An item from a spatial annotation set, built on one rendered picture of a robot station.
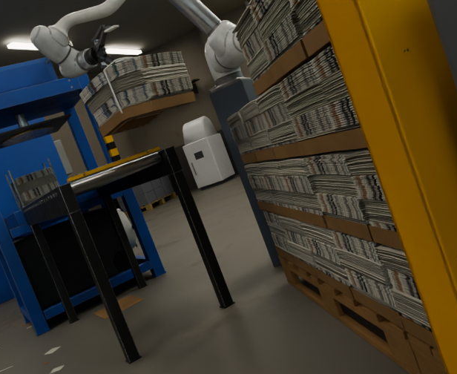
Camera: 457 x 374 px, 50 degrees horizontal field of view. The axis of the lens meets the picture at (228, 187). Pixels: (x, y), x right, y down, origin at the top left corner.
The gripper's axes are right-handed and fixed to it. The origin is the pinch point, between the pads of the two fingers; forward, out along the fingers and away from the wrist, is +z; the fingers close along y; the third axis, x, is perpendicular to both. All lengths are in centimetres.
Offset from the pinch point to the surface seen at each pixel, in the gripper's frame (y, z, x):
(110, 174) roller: 53, -15, 18
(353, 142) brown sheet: 58, 115, 60
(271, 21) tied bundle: 24, 95, 41
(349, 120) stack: 53, 115, 60
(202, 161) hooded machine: 124, -496, -624
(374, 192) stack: 69, 116, 61
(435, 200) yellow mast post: 58, 142, 110
